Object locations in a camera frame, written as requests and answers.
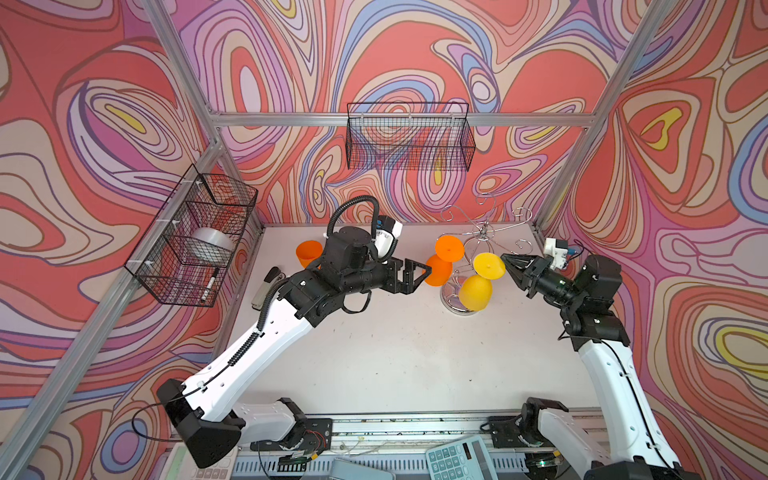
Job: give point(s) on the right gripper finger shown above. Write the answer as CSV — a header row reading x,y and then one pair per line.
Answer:
x,y
517,262
521,278

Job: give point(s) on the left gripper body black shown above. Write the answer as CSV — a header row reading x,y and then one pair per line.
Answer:
x,y
389,277

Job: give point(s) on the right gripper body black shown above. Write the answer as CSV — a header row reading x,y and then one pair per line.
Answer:
x,y
540,278

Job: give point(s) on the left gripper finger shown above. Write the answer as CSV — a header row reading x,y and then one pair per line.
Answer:
x,y
413,267
411,281

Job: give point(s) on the yellow wine glass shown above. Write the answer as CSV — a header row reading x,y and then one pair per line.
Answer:
x,y
476,291

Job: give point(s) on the orange wine glass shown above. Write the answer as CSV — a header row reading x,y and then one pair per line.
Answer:
x,y
448,250
308,251

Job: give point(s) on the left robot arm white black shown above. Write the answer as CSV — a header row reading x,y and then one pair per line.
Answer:
x,y
358,258

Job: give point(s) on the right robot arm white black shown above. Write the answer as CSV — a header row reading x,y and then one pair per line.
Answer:
x,y
637,447

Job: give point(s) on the chrome wine glass rack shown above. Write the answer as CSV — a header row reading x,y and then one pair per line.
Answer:
x,y
479,236

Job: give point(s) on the grey black stapler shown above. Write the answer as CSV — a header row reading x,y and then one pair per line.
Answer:
x,y
274,275

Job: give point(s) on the black marker pen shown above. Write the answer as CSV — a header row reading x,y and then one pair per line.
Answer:
x,y
209,286

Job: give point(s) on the teal calculator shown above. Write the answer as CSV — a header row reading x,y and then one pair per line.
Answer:
x,y
463,459

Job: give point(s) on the silver tape roll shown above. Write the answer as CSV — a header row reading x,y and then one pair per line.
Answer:
x,y
210,246

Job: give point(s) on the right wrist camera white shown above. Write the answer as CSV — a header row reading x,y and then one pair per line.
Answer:
x,y
559,251

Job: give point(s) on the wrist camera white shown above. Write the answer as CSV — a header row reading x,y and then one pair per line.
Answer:
x,y
559,251
388,231

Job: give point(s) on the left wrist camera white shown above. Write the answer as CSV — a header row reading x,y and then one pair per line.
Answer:
x,y
388,231

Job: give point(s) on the back black wire basket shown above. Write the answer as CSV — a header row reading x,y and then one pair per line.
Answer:
x,y
409,136

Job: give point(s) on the black wire basket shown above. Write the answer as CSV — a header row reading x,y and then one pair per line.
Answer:
x,y
183,258
409,136

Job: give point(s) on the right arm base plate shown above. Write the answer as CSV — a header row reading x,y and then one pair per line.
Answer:
x,y
514,432

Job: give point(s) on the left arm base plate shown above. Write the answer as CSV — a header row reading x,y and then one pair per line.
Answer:
x,y
312,435

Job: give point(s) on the left black wire basket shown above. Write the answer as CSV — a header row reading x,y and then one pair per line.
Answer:
x,y
183,258

